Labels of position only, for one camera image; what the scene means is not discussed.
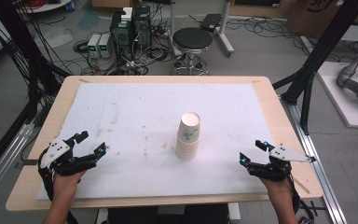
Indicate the black computer tower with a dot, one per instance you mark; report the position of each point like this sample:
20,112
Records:
142,26
120,34

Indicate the white floor board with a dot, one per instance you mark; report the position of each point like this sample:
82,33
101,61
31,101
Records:
341,99

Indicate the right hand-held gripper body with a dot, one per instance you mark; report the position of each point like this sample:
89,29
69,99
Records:
276,169

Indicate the black round stool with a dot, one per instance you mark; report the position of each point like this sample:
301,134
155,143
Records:
192,39

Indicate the stack of paper cups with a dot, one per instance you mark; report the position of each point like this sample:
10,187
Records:
186,151

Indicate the white foam mat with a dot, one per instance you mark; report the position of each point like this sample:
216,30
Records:
155,105

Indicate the aluminium rail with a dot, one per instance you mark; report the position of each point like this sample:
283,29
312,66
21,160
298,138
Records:
317,174
3,168

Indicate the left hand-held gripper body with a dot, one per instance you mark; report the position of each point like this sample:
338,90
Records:
74,166

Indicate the black metal frame post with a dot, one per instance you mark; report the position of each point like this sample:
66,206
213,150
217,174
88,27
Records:
320,49

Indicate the brown cardboard box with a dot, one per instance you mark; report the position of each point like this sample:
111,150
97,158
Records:
317,15

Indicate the black tape piece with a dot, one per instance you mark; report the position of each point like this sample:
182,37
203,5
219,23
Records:
28,162
313,159

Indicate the person's left hand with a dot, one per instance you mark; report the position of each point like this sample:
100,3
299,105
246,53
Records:
66,185

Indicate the person's right hand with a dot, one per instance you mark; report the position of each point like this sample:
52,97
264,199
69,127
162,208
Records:
276,189

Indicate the white power supply unit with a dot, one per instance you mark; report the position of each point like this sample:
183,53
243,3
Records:
105,46
93,46

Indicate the light wooden table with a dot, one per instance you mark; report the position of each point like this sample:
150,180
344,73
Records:
286,124

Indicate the thin wooden stick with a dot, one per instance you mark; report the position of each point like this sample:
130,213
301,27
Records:
301,186

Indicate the small white box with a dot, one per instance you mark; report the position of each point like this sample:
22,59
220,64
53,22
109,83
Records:
126,14

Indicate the flat black device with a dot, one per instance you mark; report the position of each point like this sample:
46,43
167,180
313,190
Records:
210,22

